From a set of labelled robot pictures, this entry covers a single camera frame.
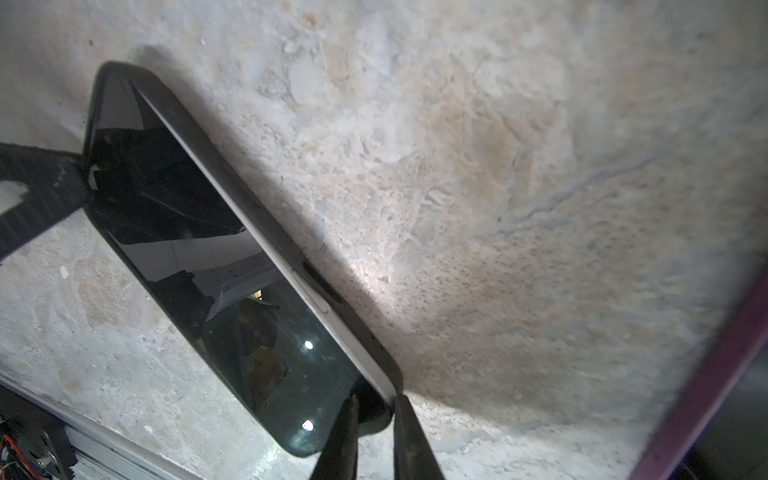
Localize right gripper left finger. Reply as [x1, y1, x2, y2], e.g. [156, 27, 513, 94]
[310, 395, 359, 480]

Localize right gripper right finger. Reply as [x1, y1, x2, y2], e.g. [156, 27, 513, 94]
[393, 394, 445, 480]

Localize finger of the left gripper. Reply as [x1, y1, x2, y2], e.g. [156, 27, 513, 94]
[1, 143, 90, 258]

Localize black phone case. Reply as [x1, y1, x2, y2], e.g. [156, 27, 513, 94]
[82, 60, 406, 458]

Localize black phone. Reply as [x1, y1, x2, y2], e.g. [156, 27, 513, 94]
[630, 271, 767, 479]
[85, 71, 398, 454]

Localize left circuit board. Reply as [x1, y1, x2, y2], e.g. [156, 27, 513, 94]
[1, 434, 51, 480]

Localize aluminium mounting rail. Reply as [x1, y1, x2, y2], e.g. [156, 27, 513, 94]
[1, 374, 200, 479]

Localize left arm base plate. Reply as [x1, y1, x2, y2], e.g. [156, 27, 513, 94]
[1, 387, 77, 479]

